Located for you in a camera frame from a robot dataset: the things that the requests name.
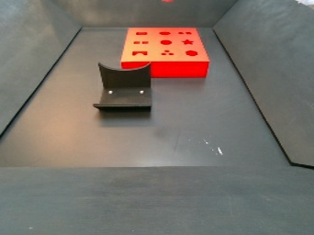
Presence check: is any red shape sorter box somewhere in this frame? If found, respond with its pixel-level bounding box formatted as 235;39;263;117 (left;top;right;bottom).
120;28;210;78

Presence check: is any black curved holder stand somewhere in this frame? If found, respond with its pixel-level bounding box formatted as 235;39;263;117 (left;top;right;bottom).
93;63;152;110

